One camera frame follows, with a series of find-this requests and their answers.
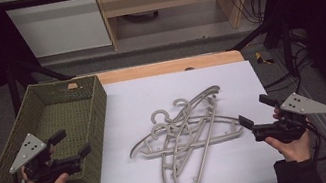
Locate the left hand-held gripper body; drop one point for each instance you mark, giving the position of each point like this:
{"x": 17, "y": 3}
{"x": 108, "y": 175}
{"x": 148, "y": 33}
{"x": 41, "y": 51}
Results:
{"x": 31, "y": 152}

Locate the grey plastic clothes hanger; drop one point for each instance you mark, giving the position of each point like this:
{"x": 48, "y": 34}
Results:
{"x": 205, "y": 92}
{"x": 157, "y": 127}
{"x": 223, "y": 136}

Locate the white cabinet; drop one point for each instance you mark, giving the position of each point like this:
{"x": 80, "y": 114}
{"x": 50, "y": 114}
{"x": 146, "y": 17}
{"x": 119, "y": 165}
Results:
{"x": 58, "y": 28}

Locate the black metal stand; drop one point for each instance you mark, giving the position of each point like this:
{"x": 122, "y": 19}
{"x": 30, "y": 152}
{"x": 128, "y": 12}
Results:
{"x": 29, "y": 72}
{"x": 275, "y": 31}

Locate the wooden table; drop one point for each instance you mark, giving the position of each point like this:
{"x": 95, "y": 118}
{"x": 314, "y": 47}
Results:
{"x": 163, "y": 67}

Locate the person's right hand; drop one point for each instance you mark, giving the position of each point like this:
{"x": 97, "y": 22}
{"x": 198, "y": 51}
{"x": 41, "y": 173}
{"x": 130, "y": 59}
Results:
{"x": 293, "y": 151}

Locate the green woven basket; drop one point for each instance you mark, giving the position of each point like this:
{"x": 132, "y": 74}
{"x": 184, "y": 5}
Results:
{"x": 63, "y": 115}

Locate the yellow black small object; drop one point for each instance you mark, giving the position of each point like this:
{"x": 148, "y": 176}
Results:
{"x": 261, "y": 59}

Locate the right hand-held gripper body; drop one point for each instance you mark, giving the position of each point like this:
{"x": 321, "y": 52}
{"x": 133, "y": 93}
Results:
{"x": 302, "y": 106}

